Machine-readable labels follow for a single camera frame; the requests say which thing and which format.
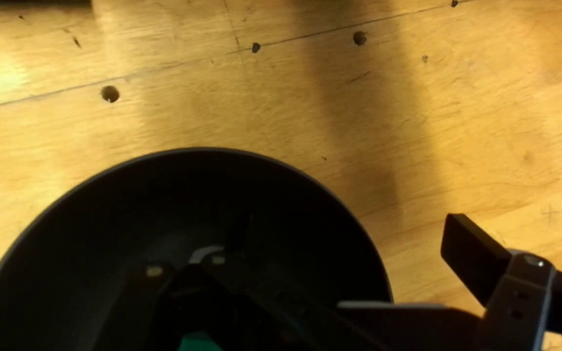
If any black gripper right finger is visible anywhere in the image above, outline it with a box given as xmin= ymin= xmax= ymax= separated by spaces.
xmin=439 ymin=213 xmax=562 ymax=351

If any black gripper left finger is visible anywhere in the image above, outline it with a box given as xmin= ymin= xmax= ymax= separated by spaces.
xmin=97 ymin=227 xmax=361 ymax=351

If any black bowl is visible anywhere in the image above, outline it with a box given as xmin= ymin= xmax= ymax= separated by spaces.
xmin=0 ymin=147 xmax=396 ymax=351

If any green cube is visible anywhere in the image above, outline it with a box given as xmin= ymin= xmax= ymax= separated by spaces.
xmin=177 ymin=330 xmax=215 ymax=351

